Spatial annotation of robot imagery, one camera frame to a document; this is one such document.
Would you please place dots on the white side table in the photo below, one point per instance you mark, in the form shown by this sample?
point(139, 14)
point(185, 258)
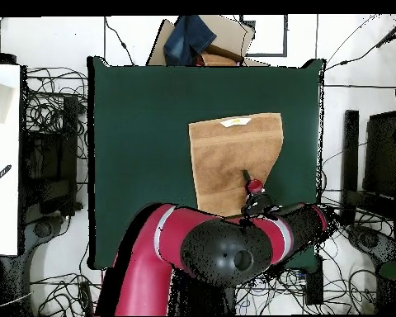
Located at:
point(3, 214)

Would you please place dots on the tan terry towel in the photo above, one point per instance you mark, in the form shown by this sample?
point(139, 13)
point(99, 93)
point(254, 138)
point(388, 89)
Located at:
point(227, 155)

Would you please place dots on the brown cardboard box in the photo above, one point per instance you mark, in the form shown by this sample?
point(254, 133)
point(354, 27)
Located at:
point(227, 33)

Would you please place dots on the grey square frame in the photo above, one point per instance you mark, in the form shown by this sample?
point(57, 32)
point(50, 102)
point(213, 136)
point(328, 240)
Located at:
point(285, 36)

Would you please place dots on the blue denim jeans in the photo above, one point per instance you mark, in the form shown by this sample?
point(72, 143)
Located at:
point(188, 39)

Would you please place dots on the black metal frame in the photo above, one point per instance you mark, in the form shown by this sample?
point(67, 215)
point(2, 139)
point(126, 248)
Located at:
point(351, 148)
point(69, 132)

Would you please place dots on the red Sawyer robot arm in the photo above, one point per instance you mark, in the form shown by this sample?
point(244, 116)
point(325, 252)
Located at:
point(145, 264)

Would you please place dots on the black striped stick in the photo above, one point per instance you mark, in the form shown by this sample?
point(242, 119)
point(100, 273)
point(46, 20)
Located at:
point(0, 176)

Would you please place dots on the dark green table cloth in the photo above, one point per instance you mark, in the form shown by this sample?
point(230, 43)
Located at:
point(145, 115)

